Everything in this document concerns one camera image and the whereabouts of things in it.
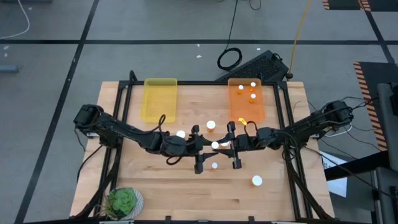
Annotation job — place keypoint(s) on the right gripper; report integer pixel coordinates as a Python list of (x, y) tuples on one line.
[(245, 143)]

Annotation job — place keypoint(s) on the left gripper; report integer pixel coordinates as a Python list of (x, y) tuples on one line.
[(189, 147)]

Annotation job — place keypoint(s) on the small white ball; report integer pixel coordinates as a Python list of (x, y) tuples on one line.
[(214, 165)]

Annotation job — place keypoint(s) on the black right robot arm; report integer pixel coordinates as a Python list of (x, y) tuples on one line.
[(311, 126)]

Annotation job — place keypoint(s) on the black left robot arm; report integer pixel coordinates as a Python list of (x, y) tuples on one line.
[(124, 129)]

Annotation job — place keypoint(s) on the orange translucent plastic bin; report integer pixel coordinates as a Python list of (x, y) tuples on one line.
[(245, 109)]

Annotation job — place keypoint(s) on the yellow translucent plastic bin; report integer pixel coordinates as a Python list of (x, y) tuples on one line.
[(159, 102)]

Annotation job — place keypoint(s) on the yellow tape tag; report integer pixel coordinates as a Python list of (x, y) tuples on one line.
[(242, 121)]

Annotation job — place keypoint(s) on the white ball front right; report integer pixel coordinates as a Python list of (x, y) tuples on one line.
[(257, 180)]

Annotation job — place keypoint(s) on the black perforated case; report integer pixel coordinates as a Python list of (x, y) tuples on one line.
[(258, 67)]

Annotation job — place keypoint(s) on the green succulent in white pot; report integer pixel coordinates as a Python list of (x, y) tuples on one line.
[(122, 203)]

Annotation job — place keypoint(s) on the white paper sheet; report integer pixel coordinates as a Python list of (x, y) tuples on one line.
[(339, 186)]

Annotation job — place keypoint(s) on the black metal beam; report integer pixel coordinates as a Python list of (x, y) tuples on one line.
[(357, 165)]

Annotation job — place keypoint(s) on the large hazard striped mat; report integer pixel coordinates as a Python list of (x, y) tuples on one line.
[(370, 71)]

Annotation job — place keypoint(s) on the grey cabinet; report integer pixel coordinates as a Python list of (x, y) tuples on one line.
[(387, 124)]

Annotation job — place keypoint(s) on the small hazard striped mat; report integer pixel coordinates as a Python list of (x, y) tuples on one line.
[(345, 3)]

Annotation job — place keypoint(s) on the black metal table frame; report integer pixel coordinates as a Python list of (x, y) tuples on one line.
[(202, 83)]

